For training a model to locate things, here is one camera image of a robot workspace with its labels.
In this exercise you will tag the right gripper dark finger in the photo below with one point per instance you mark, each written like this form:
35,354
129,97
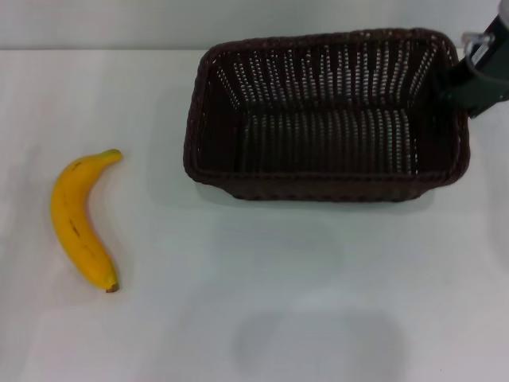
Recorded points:
479,93
443,84

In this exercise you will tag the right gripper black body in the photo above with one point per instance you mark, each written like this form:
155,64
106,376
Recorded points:
491,44

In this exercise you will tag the dark brown woven basket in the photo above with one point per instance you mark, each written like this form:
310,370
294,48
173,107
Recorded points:
318,143

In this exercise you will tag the yellow banana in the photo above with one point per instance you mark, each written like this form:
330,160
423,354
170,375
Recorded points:
71,207

